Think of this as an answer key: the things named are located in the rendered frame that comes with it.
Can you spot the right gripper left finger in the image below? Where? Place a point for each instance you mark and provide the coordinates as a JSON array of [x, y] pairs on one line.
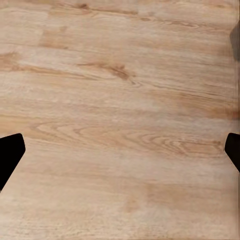
[[12, 149]]

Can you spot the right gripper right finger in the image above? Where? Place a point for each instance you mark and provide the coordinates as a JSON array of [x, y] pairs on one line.
[[232, 148]]

